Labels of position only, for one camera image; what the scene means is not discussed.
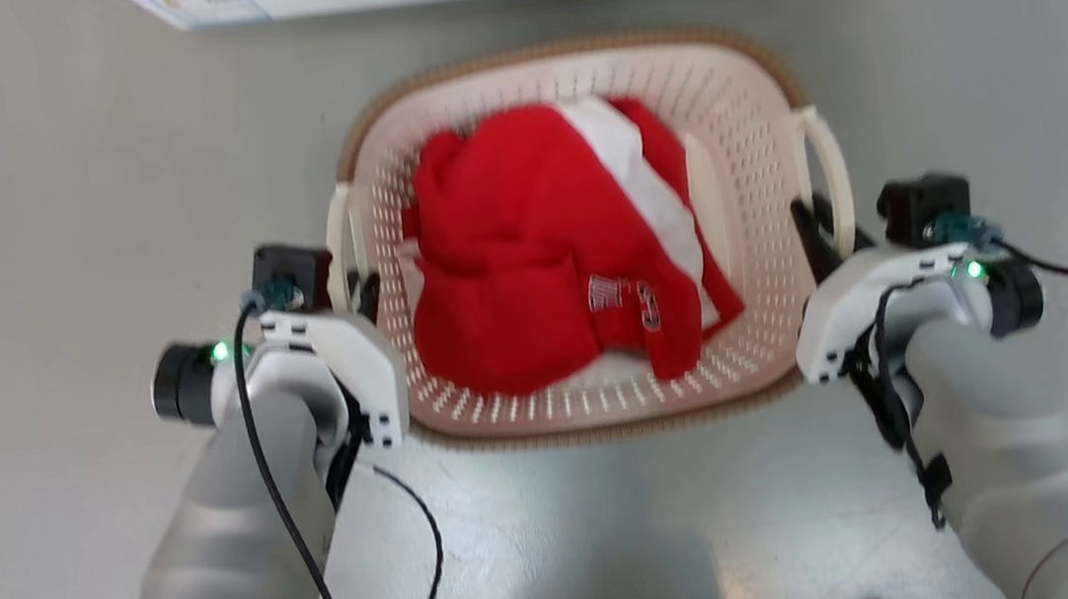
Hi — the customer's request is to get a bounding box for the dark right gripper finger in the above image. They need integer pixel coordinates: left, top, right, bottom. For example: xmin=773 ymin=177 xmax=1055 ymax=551
xmin=811 ymin=187 xmax=878 ymax=259
xmin=789 ymin=193 xmax=847 ymax=289

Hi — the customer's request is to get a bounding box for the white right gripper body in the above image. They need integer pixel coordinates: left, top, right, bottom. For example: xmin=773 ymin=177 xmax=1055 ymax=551
xmin=785 ymin=236 xmax=1001 ymax=388

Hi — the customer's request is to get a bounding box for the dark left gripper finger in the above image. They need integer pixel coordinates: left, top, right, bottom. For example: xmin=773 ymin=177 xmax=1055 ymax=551
xmin=353 ymin=270 xmax=388 ymax=325

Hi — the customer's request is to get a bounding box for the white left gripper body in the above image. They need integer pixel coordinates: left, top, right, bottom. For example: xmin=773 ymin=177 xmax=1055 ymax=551
xmin=241 ymin=297 xmax=416 ymax=465

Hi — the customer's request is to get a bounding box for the beige plastic laundry basket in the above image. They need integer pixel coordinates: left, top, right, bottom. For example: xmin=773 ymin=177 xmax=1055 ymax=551
xmin=307 ymin=10 xmax=877 ymax=470

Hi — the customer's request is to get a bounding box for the red garment with print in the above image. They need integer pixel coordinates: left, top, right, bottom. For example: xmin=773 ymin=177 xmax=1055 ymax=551
xmin=388 ymin=84 xmax=754 ymax=408

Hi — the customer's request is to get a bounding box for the white cloth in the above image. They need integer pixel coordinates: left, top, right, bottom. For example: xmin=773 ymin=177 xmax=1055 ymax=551
xmin=557 ymin=83 xmax=728 ymax=343

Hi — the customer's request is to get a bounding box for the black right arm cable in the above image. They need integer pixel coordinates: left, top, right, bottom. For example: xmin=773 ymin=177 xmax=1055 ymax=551
xmin=834 ymin=275 xmax=959 ymax=540

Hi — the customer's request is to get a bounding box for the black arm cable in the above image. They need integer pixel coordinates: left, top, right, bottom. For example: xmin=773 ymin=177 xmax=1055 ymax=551
xmin=224 ymin=270 xmax=450 ymax=599
xmin=834 ymin=275 xmax=959 ymax=540

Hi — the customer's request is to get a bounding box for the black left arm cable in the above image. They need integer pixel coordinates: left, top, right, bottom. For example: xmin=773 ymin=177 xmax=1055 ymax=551
xmin=224 ymin=270 xmax=450 ymax=599

